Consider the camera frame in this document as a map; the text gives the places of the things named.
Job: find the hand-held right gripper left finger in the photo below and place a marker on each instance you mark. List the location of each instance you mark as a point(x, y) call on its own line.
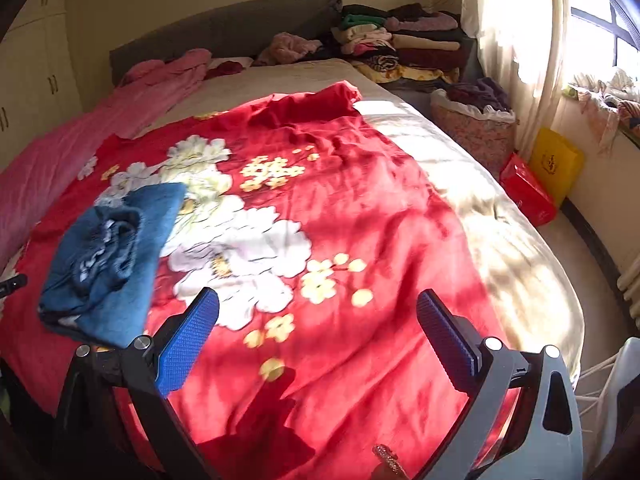
point(185, 345)

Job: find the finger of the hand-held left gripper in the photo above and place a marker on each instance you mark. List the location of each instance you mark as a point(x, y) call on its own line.
point(12, 285)

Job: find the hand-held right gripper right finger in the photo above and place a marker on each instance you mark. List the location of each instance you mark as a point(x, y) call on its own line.
point(445, 340)

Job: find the red floral blanket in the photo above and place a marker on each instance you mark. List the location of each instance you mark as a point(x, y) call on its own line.
point(375, 240)

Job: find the beige bed sheet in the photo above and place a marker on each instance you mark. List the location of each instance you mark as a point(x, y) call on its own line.
point(500, 230)

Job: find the brown glitter object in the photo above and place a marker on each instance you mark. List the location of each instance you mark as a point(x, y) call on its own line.
point(390, 460)

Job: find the pink quilt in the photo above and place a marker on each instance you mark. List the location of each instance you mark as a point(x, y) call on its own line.
point(60, 150)

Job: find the red paper bag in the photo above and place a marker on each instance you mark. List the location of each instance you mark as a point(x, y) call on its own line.
point(527, 192)

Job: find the yellow paper bag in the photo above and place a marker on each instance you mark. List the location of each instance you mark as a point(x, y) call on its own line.
point(555, 165)

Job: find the floral laundry basket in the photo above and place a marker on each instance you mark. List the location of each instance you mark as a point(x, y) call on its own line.
point(475, 135)

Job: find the cream wardrobe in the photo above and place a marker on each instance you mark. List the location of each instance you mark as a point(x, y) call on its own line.
point(35, 75)

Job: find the purple clothes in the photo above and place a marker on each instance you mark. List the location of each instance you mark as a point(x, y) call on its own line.
point(480, 95)

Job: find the dark red garment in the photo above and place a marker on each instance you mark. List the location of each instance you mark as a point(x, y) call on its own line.
point(230, 69)

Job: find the windowsill cloth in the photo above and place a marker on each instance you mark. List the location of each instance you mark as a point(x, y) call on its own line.
point(605, 100)

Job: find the stack of folded clothes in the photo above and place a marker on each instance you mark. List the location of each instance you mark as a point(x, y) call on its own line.
point(415, 45)

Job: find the cream curtain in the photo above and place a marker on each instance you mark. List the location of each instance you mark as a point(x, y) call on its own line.
point(515, 35)

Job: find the pink fuzzy garment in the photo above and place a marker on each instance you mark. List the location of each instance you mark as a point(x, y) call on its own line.
point(287, 47)

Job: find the grey bed headboard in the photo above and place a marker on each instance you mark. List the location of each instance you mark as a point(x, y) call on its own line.
point(225, 30)

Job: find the window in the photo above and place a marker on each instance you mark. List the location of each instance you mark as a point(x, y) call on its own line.
point(595, 35)

